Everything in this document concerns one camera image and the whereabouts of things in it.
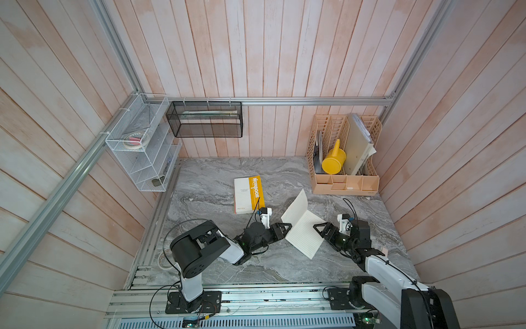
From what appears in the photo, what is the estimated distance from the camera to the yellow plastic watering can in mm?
977

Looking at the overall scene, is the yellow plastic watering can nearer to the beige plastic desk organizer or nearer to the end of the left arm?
the beige plastic desk organizer

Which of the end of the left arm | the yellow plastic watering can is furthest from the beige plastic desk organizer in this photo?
the end of the left arm
